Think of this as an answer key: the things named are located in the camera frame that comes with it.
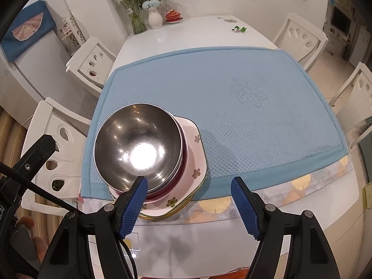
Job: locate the printed table cloth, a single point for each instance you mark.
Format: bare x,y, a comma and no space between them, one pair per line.
290,191

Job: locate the blue steel bowl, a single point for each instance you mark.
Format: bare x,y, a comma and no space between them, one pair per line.
136,139

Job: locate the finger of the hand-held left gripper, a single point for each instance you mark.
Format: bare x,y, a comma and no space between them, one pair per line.
35,157

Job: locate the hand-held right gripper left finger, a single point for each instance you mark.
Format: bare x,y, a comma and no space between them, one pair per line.
130,209

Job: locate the white refrigerator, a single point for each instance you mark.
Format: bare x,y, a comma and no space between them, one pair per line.
43,72

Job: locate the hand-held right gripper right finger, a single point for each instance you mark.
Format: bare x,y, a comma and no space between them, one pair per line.
245,209

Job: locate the white carved shelf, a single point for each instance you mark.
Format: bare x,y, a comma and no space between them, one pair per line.
72,35

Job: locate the small green toy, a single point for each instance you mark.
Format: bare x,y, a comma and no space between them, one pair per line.
239,29

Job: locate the black television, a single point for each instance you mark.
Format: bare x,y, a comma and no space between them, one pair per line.
340,20

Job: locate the person's left hand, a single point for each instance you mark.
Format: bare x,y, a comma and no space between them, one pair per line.
40,248

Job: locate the blue fridge cover cloth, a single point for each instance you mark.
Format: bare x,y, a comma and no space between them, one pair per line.
11,49

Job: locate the white green flower plate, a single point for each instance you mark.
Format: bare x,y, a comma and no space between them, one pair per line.
200,157
190,199

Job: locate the red lidded teacup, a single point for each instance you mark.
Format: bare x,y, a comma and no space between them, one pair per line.
173,16

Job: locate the white dining chair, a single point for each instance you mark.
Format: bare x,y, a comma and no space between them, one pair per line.
316,55
107,61
49,122
357,104

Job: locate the light blue textured table mat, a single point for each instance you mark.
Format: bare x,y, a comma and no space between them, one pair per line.
247,136

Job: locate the striped rug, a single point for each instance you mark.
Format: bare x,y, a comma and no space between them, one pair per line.
11,133

